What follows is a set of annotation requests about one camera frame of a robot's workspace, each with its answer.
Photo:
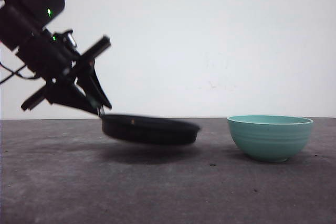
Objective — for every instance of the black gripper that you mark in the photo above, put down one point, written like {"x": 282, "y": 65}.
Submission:
{"x": 70, "y": 77}

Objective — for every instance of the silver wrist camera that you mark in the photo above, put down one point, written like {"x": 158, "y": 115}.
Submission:
{"x": 68, "y": 40}

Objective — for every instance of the teal ceramic bowl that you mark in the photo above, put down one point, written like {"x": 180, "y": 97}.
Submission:
{"x": 270, "y": 138}

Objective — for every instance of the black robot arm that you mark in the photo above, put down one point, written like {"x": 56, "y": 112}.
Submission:
{"x": 23, "y": 19}

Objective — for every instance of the black frying pan green handle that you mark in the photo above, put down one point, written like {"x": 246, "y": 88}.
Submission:
{"x": 149, "y": 130}

